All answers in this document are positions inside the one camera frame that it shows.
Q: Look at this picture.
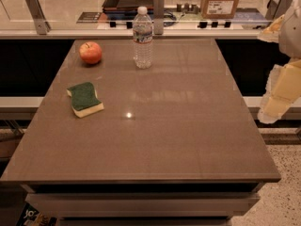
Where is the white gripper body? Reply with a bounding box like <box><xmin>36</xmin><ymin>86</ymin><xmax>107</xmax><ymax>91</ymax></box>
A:
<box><xmin>278</xmin><ymin>0</ymin><xmax>301</xmax><ymax>58</ymax></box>

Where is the red apple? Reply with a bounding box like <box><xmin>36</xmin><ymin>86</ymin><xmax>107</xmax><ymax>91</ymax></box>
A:
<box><xmin>79</xmin><ymin>41</ymin><xmax>103</xmax><ymax>64</ymax></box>

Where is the middle metal glass bracket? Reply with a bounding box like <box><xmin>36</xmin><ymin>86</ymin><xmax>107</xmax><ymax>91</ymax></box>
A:
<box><xmin>153</xmin><ymin>0</ymin><xmax>165</xmax><ymax>35</ymax></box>

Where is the colourful package on floor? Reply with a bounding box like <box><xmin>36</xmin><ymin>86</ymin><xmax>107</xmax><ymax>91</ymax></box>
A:
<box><xmin>16</xmin><ymin>203</ymin><xmax>58</xmax><ymax>226</ymax></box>

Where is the clear plastic water bottle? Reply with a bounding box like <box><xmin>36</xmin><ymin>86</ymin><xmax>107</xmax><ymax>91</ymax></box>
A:
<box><xmin>133</xmin><ymin>7</ymin><xmax>153</xmax><ymax>69</ymax></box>

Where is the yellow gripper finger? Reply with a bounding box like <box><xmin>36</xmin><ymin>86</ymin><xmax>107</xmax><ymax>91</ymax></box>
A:
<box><xmin>257</xmin><ymin>59</ymin><xmax>301</xmax><ymax>124</ymax></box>
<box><xmin>257</xmin><ymin>15</ymin><xmax>284</xmax><ymax>43</ymax></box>

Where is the metal glass bracket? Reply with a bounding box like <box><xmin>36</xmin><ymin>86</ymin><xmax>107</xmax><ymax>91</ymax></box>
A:
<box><xmin>25</xmin><ymin>0</ymin><xmax>51</xmax><ymax>35</ymax></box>
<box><xmin>265</xmin><ymin>0</ymin><xmax>293</xmax><ymax>21</ymax></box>
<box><xmin>153</xmin><ymin>0</ymin><xmax>165</xmax><ymax>35</ymax></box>

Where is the right metal glass bracket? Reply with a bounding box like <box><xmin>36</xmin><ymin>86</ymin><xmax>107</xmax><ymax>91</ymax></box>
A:
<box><xmin>265</xmin><ymin>0</ymin><xmax>293</xmax><ymax>21</ymax></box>

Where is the brown cardboard box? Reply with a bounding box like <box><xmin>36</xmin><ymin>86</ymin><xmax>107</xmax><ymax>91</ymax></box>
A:
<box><xmin>200</xmin><ymin>0</ymin><xmax>239</xmax><ymax>19</ymax></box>

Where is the white drawer front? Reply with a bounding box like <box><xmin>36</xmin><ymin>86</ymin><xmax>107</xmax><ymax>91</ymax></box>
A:
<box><xmin>26</xmin><ymin>192</ymin><xmax>260</xmax><ymax>218</ymax></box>

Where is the left metal glass bracket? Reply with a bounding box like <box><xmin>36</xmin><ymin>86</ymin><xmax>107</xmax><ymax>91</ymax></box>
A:
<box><xmin>25</xmin><ymin>0</ymin><xmax>51</xmax><ymax>35</ymax></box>

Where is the green and yellow sponge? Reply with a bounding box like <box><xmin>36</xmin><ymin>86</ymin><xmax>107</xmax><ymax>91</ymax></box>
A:
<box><xmin>67</xmin><ymin>82</ymin><xmax>104</xmax><ymax>118</ymax></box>

